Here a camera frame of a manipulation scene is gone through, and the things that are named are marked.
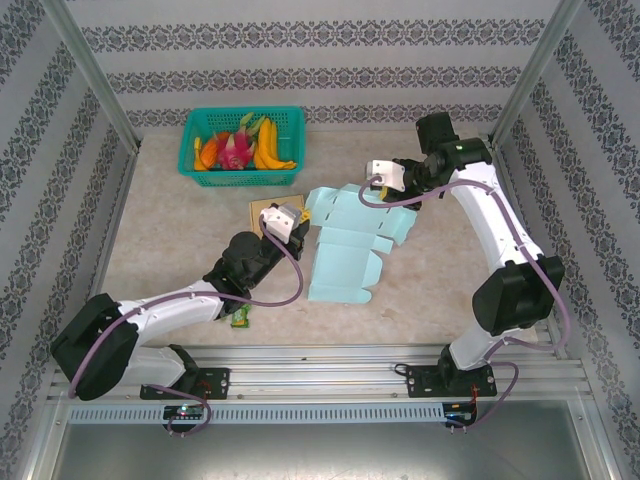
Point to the orange paper box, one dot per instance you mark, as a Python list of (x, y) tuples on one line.
[(265, 210)]

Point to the light blue paper box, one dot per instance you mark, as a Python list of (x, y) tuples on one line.
[(340, 270)]

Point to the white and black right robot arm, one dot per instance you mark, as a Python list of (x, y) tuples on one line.
[(490, 220)]

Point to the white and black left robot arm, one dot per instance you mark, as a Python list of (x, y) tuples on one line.
[(165, 310)]

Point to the green snack packet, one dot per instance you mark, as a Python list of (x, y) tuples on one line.
[(241, 317)]

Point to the teal plastic basket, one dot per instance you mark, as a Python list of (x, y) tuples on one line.
[(240, 177)]

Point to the yellow banana bunch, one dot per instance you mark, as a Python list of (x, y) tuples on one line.
[(267, 145)]

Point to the pink dragon fruit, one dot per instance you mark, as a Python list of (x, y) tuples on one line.
[(235, 152)]

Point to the orange mango fruit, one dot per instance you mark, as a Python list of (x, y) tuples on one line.
[(207, 155)]

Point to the grey metal tray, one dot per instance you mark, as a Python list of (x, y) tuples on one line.
[(320, 450)]

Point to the aluminium side rail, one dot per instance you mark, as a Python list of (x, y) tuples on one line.
[(118, 210), (522, 220)]

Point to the aluminium frame post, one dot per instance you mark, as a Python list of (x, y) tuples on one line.
[(537, 65), (90, 70)]

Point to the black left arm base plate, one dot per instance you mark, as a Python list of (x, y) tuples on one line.
[(220, 382)]

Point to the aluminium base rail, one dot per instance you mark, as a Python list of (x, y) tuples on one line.
[(310, 375)]

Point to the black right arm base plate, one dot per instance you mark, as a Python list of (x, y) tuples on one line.
[(417, 382)]

